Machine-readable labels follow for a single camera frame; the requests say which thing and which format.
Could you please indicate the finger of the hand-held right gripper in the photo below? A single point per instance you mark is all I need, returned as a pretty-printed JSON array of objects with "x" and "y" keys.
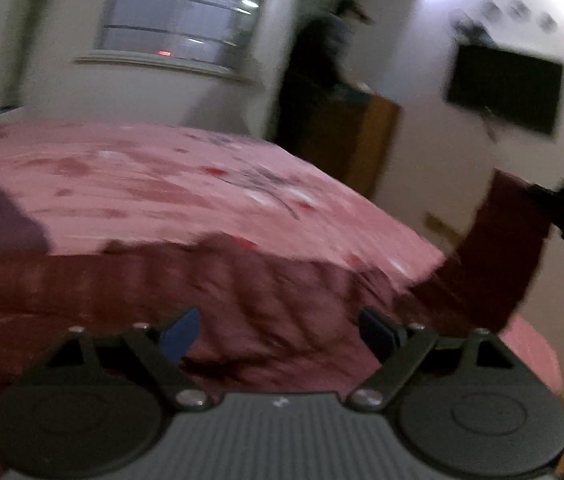
[{"x": 557, "y": 203}]

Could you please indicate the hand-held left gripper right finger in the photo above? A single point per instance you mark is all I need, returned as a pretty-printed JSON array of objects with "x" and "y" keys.
[{"x": 378, "y": 332}]

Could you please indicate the pink printed blanket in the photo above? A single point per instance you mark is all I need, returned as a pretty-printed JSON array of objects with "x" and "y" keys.
[{"x": 162, "y": 175}]

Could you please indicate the barred window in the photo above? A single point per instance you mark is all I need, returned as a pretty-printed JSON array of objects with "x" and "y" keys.
[{"x": 182, "y": 15}]

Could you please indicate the wooden cabinet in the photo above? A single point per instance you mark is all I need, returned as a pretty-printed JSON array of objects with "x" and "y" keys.
[{"x": 362, "y": 145}]

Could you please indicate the wall-mounted television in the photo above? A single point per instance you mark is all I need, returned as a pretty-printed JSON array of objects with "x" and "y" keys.
[{"x": 504, "y": 87}]

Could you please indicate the dark wall ornament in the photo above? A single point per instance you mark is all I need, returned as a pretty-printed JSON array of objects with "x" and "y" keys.
[{"x": 472, "y": 27}]

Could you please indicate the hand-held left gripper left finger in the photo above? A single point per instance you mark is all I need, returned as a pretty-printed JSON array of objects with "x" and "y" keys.
[{"x": 178, "y": 336}]

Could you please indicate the round wall ornament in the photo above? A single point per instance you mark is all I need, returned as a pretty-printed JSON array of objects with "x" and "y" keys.
[
  {"x": 548, "y": 21},
  {"x": 518, "y": 8},
  {"x": 490, "y": 8}
]

